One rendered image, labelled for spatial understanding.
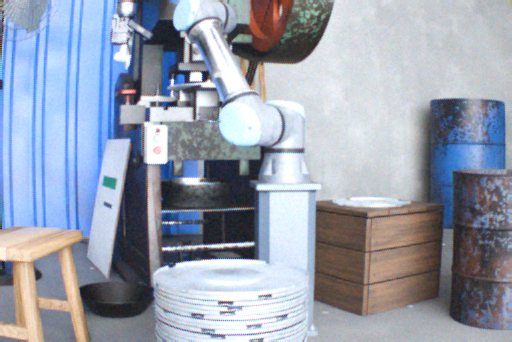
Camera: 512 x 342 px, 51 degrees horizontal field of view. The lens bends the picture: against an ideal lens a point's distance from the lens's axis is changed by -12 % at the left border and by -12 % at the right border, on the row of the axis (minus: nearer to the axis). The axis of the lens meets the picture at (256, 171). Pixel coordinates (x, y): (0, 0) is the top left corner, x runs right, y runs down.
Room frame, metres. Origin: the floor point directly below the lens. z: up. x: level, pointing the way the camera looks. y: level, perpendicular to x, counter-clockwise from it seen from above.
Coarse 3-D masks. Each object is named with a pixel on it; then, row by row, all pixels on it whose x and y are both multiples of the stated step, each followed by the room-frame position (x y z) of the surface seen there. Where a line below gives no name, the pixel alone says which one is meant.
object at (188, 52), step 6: (180, 42) 2.44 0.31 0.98; (186, 42) 2.39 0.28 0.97; (180, 48) 2.43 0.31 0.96; (186, 48) 2.39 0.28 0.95; (192, 48) 2.37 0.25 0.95; (180, 54) 2.43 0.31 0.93; (186, 54) 2.39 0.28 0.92; (192, 54) 2.37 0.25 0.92; (198, 54) 2.38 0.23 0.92; (180, 60) 2.43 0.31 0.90; (186, 60) 2.39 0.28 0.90; (192, 60) 2.38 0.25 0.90; (198, 60) 2.38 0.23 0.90
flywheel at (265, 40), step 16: (256, 0) 2.83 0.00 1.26; (272, 0) 2.65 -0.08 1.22; (288, 0) 2.50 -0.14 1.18; (256, 16) 2.83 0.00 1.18; (272, 16) 2.65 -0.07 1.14; (288, 16) 2.42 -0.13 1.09; (256, 32) 2.78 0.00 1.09; (272, 32) 2.65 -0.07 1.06; (256, 48) 2.74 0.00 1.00; (272, 48) 2.57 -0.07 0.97
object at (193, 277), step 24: (192, 264) 1.21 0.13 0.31; (216, 264) 1.22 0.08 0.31; (240, 264) 1.22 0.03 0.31; (264, 264) 1.22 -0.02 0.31; (168, 288) 1.00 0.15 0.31; (192, 288) 1.00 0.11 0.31; (216, 288) 1.00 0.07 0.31; (240, 288) 1.01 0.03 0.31; (264, 288) 1.01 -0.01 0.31; (288, 288) 0.99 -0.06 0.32
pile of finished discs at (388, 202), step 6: (354, 198) 2.25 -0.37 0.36; (360, 198) 2.26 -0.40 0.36; (366, 198) 2.26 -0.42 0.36; (372, 198) 2.26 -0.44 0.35; (378, 198) 2.25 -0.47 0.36; (384, 198) 2.24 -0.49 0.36; (390, 198) 2.22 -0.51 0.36; (336, 204) 2.07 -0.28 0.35; (342, 204) 2.08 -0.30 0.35; (348, 204) 2.08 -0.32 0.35; (354, 204) 2.08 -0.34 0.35; (360, 204) 2.06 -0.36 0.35; (366, 204) 2.05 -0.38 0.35; (372, 204) 2.05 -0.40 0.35; (378, 204) 2.05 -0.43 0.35; (384, 204) 2.05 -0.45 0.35; (390, 204) 2.05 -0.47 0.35; (396, 204) 2.05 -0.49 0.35; (402, 204) 2.00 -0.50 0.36; (408, 204) 2.03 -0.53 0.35
